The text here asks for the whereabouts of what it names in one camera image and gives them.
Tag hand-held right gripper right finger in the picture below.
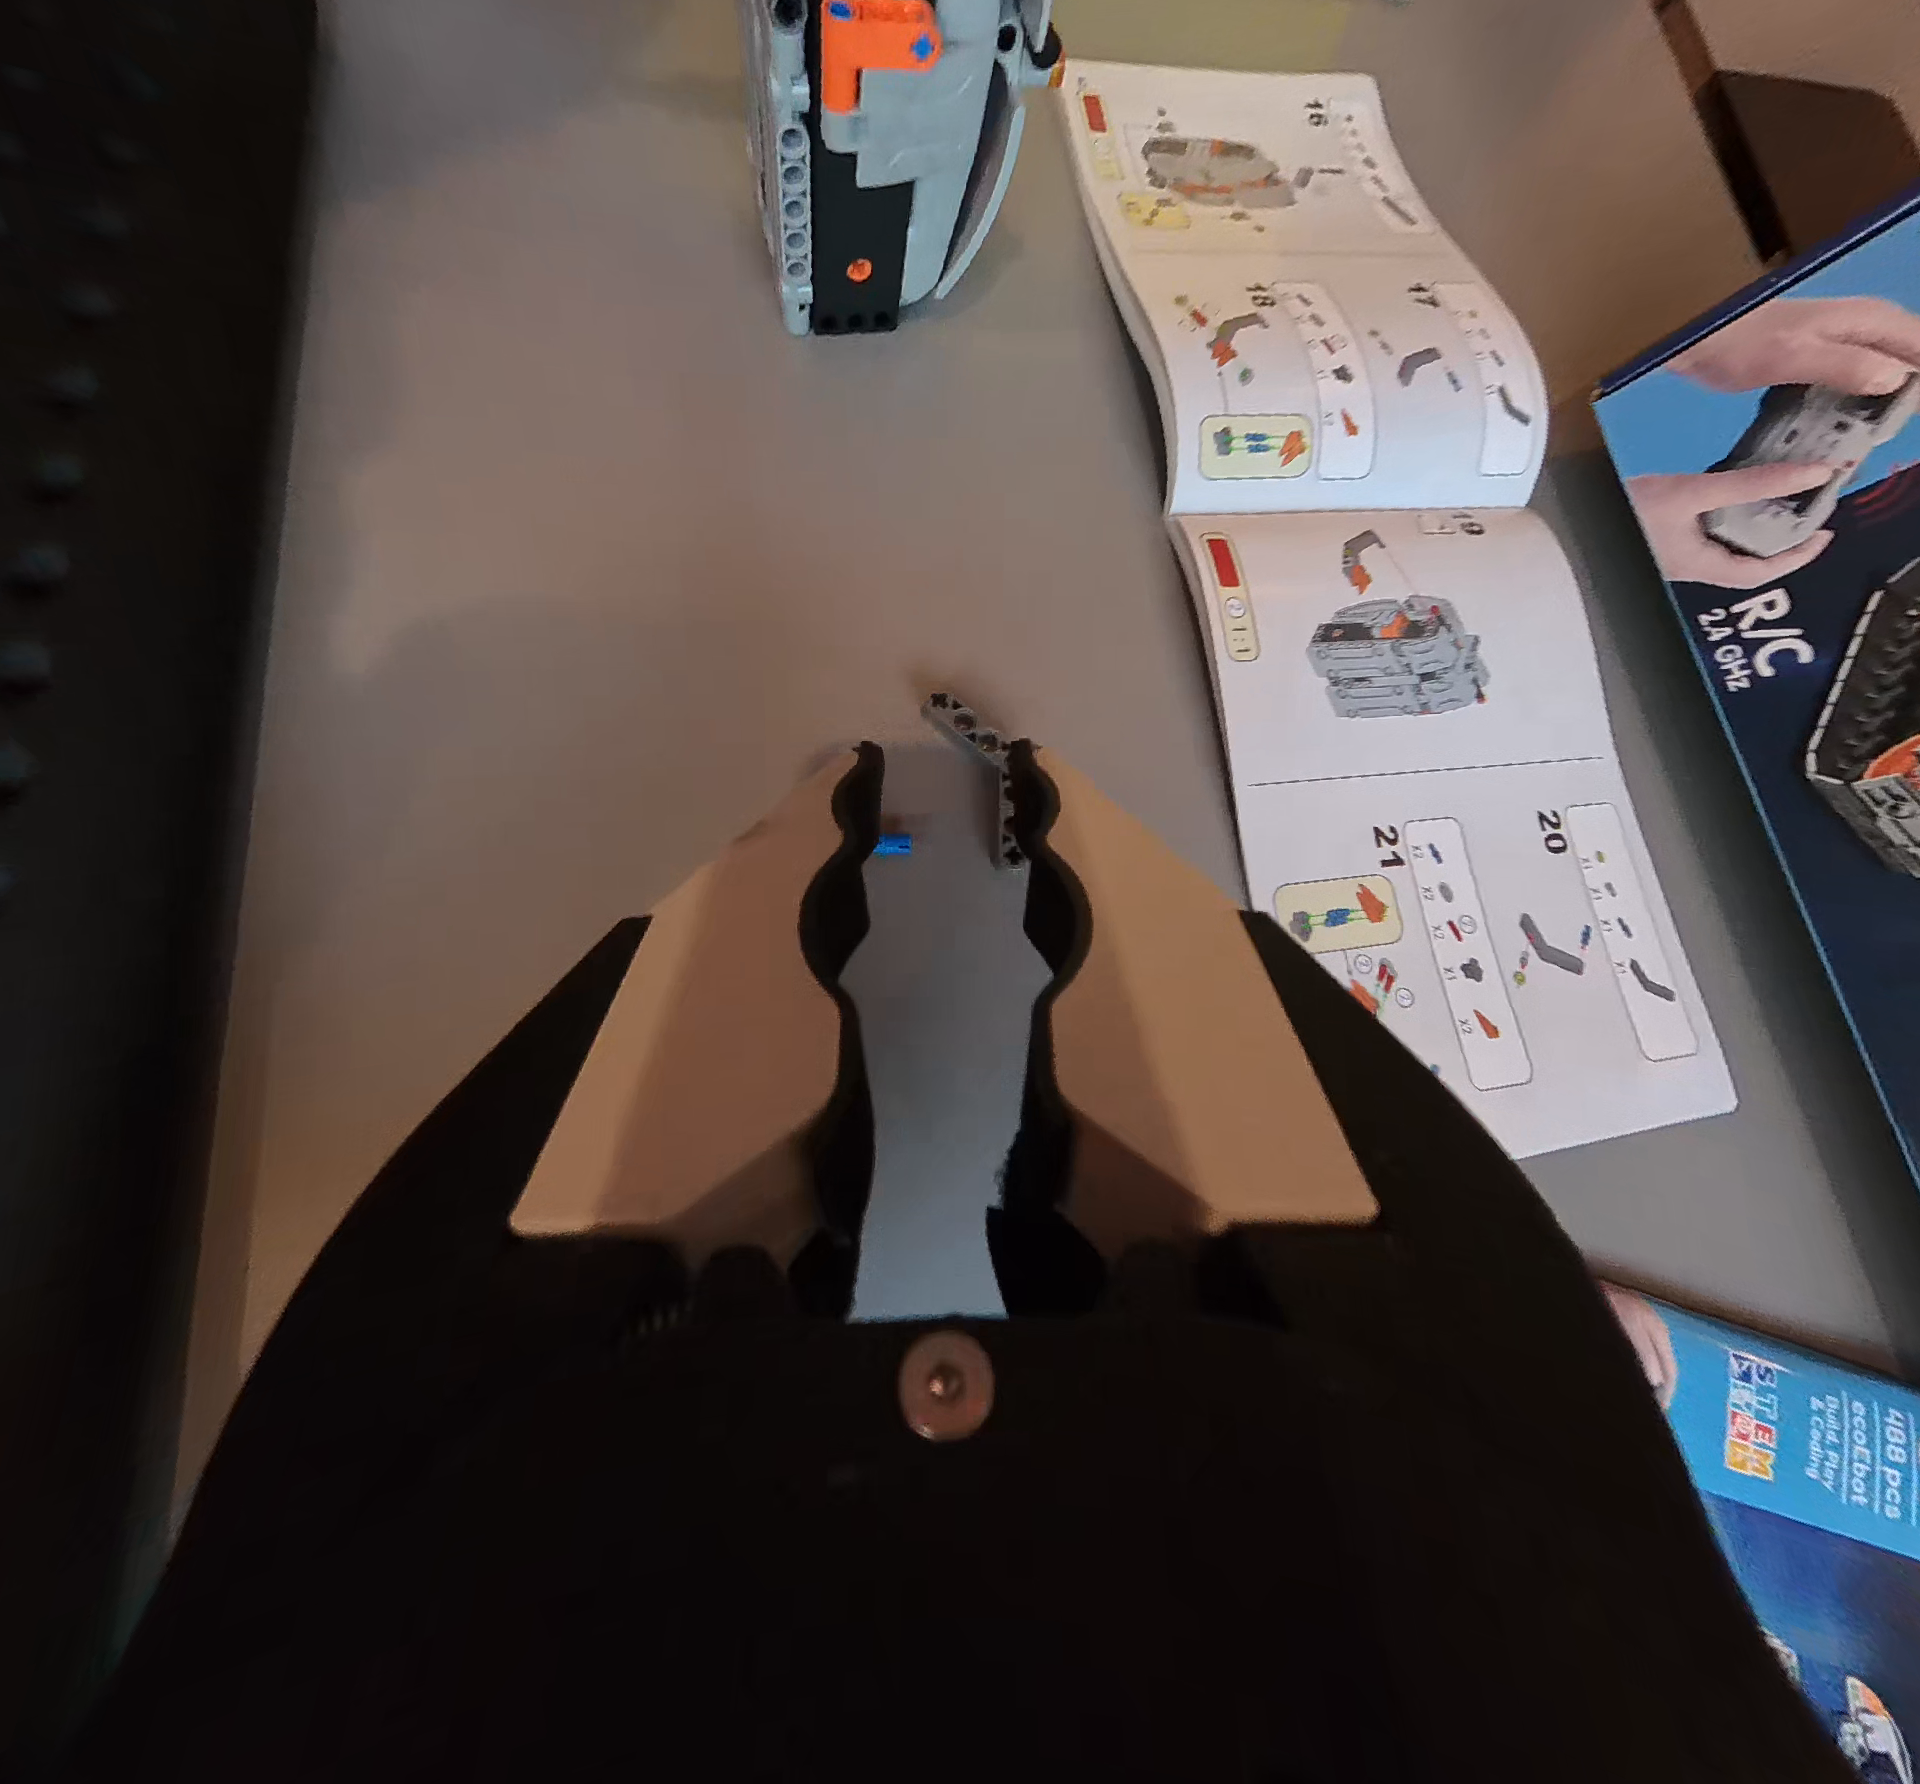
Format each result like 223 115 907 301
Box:
990 741 1382 1318

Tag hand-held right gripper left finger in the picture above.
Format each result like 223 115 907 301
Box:
507 741 888 1318

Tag grey bent beam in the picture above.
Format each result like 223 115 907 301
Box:
919 686 1047 875

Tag grey toy robot assembly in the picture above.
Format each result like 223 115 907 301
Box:
724 0 1068 339

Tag grey desk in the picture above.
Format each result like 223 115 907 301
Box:
30 0 1920 1517

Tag open white instruction booklet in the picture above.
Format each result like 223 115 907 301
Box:
1051 59 1742 1163

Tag blue robot kit box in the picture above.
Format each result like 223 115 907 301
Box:
1591 186 1920 1186

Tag blue cover booklet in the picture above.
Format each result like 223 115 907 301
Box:
1598 1281 1920 1784

